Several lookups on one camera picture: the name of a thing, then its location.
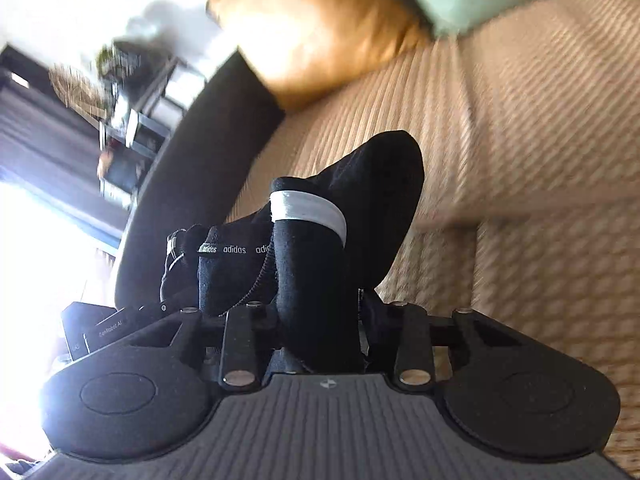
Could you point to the black white-striped track jacket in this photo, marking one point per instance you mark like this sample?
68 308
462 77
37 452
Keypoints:
310 250

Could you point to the woven brown seat mat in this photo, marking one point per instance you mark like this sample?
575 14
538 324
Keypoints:
529 129

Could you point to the black side table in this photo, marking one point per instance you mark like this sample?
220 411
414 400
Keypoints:
131 139

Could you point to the orange leather cushion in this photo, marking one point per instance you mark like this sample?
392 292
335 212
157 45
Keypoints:
303 50

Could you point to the potted plant in bag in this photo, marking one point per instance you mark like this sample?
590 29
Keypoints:
91 93

